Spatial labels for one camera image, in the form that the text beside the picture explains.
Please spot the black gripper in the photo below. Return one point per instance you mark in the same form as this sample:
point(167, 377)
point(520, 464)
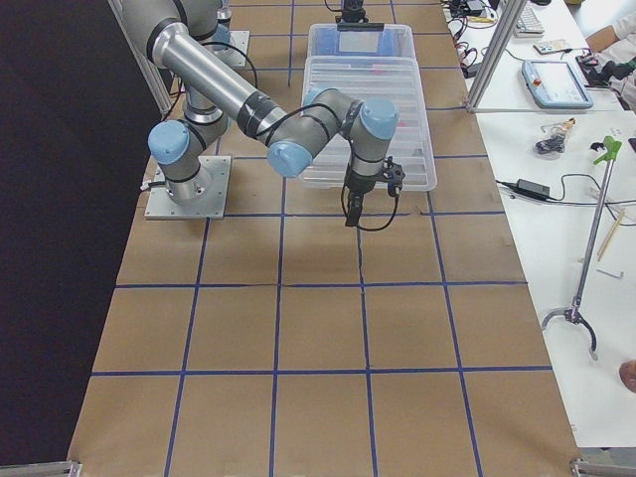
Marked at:
point(353, 4)
point(359, 185)

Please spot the clear plastic storage box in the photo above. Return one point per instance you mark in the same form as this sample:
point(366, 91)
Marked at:
point(405, 38)

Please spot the brown paper table cover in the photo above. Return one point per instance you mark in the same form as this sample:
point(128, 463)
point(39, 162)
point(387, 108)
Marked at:
point(279, 342)

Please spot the black power adapter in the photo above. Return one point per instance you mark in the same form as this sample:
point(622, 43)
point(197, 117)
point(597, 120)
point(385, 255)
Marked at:
point(533, 190)

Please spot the blue teach pendant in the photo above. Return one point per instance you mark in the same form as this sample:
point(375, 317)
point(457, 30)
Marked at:
point(555, 85)

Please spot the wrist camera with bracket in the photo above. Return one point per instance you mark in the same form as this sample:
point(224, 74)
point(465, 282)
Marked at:
point(393, 175)

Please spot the aluminium frame post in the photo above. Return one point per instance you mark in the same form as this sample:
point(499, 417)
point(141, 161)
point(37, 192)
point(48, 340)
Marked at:
point(498, 44)

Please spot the green handled grabber tool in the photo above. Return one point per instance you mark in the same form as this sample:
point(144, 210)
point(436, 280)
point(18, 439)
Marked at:
point(607, 151)

